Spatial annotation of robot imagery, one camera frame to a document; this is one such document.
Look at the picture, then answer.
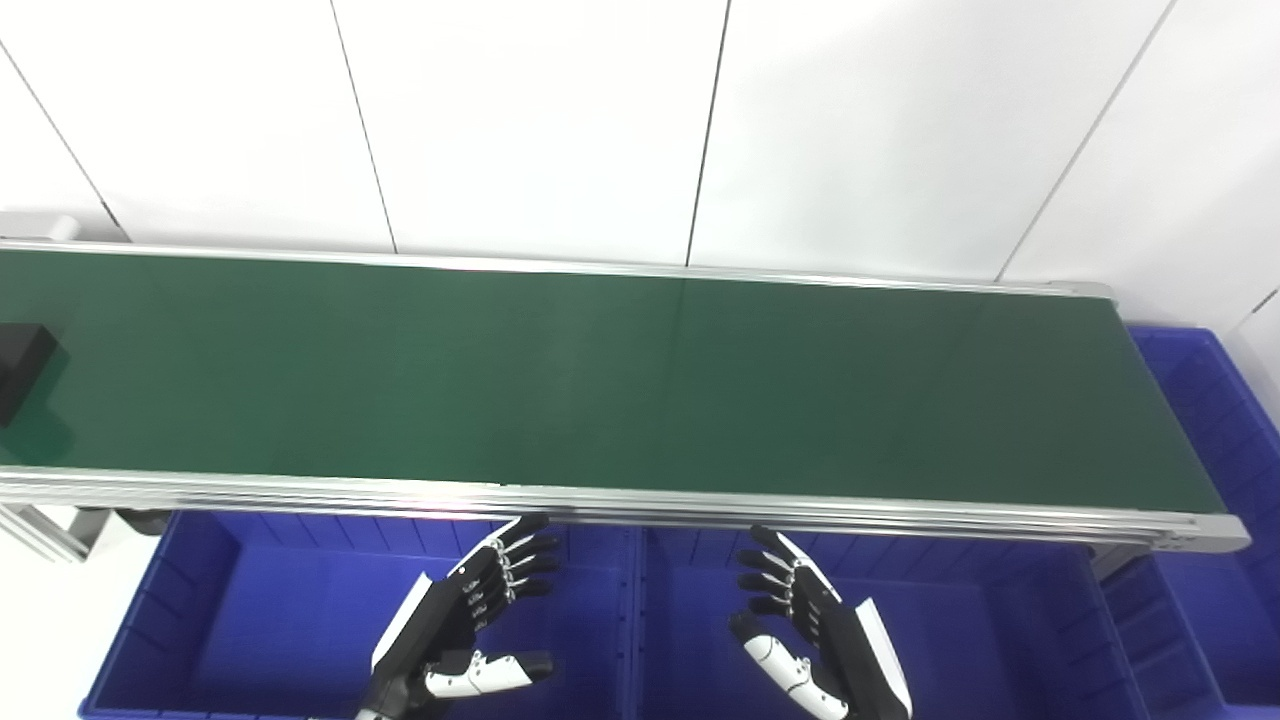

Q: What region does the green conveyor belt aluminium frame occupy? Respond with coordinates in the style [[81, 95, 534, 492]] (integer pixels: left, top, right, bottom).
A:
[[0, 238, 1253, 556]]

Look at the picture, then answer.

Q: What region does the grey conveyor motor housing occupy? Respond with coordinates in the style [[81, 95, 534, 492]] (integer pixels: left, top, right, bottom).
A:
[[0, 212, 79, 244]]

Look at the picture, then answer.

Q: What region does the aluminium conveyor leg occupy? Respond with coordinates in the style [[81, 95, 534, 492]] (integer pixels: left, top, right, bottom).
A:
[[0, 503, 108, 564], [1088, 545, 1153, 583]]

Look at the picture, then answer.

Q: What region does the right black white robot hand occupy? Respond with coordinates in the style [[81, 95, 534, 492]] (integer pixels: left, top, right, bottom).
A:
[[728, 525, 913, 720]]

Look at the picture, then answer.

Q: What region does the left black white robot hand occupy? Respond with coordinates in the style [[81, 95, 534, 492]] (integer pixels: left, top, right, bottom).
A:
[[355, 515, 561, 720]]

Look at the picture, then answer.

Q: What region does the blue plastic bin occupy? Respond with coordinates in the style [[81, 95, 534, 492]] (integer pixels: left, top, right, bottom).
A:
[[632, 525, 1151, 720], [1100, 325, 1280, 720], [78, 510, 641, 720]]

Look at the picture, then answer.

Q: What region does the black cylinder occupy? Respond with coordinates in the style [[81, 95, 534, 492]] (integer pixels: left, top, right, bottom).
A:
[[0, 323, 69, 427]]

